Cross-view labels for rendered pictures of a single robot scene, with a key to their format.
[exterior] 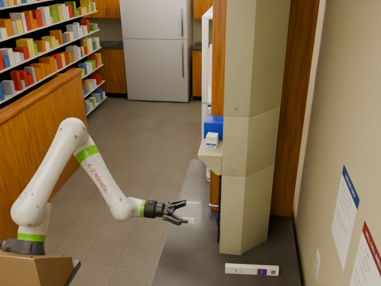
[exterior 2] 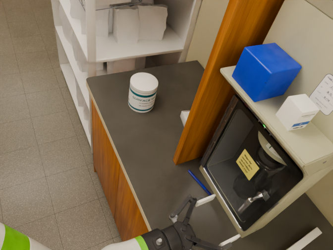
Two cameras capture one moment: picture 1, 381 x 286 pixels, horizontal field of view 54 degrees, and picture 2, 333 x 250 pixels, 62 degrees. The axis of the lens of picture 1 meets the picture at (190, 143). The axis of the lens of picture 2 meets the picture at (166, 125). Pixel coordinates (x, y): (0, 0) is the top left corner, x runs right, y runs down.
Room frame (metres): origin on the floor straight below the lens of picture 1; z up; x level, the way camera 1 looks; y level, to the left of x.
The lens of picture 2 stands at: (1.49, 0.44, 1.93)
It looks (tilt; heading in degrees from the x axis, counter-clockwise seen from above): 48 degrees down; 313
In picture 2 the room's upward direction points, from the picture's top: 16 degrees clockwise
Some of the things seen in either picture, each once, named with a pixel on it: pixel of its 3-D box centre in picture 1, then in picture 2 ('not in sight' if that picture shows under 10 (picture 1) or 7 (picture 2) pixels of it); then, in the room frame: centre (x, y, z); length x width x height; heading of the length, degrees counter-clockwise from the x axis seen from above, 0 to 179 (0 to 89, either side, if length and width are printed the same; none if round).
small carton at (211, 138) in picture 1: (212, 140); (296, 112); (1.63, -0.10, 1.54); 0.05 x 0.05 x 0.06; 75
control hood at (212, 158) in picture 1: (212, 150); (265, 118); (1.68, -0.11, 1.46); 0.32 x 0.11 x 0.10; 171
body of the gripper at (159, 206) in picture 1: (165, 210); (178, 237); (1.61, 0.14, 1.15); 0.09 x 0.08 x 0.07; 81
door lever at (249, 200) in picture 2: (213, 211); (249, 203); (1.57, -0.11, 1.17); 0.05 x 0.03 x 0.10; 81
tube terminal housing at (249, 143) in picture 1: (248, 175); (288, 134); (1.65, -0.29, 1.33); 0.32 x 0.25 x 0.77; 171
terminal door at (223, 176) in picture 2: (221, 196); (240, 168); (1.67, -0.16, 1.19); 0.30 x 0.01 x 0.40; 171
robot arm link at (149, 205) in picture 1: (151, 208); (155, 247); (1.62, 0.21, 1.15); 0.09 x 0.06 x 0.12; 171
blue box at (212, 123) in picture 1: (214, 127); (264, 71); (1.75, -0.12, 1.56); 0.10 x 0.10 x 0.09; 81
